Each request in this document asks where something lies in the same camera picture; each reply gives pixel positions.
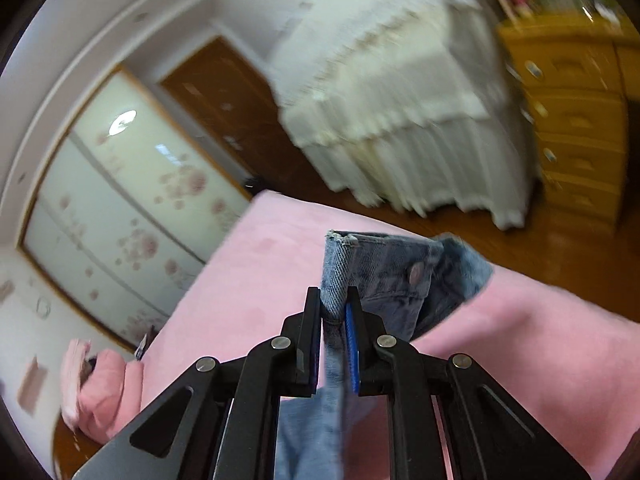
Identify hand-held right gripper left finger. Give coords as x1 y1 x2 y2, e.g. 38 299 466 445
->
72 287 323 480

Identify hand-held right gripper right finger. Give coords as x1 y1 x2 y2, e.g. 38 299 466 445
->
344 286 591 480

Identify blue denim jeans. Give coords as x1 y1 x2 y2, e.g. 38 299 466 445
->
274 230 495 480

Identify pink bed blanket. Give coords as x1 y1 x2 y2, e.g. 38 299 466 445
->
102 190 640 480

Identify pink pillow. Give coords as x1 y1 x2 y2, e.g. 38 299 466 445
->
60 337 146 443

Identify floral sliding door wardrobe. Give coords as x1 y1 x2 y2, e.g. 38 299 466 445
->
17 67 253 351

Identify brown wooden door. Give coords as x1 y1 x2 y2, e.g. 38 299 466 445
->
157 35 321 196

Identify yellow wooden drawer cabinet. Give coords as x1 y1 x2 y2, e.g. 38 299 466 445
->
495 10 640 238

